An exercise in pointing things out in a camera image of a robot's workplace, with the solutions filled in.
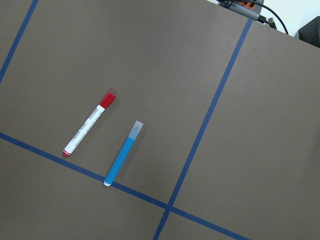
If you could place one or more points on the red capped white marker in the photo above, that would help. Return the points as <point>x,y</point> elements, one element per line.
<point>88,124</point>

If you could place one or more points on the blue highlighter pen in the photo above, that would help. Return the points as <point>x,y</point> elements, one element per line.
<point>123,153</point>

